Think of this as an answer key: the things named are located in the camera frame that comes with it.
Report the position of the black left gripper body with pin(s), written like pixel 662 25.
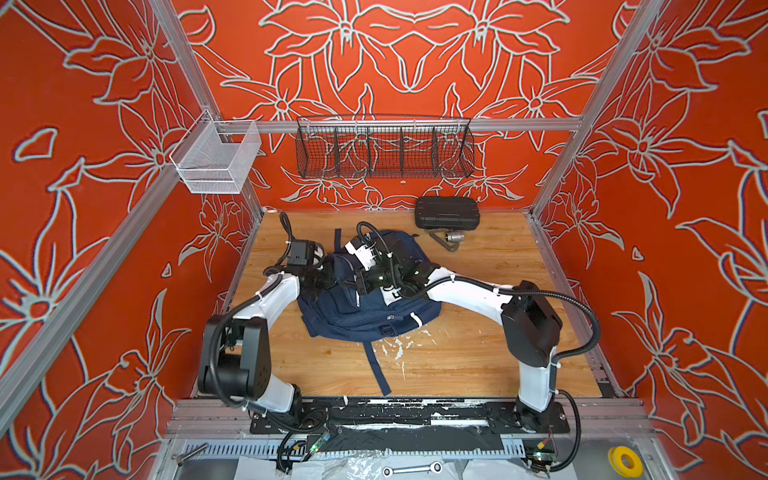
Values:
pixel 321 278

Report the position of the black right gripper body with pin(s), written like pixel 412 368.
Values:
pixel 378 274

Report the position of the navy blue student backpack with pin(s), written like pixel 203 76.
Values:
pixel 348 313

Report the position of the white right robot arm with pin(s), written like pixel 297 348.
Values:
pixel 531 326

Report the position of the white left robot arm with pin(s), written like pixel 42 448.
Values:
pixel 236 364

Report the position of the small metal cylinder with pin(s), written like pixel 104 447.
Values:
pixel 454 237

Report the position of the black plastic tool case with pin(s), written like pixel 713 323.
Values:
pixel 455 213

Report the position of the silver combination wrench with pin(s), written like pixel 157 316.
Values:
pixel 434 467

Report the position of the yellow tape roll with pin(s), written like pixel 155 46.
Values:
pixel 625 462

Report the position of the black wire wall basket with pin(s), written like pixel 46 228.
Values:
pixel 368 146

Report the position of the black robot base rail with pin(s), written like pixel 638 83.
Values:
pixel 499 415

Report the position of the white wire wall basket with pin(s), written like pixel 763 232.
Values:
pixel 215 157

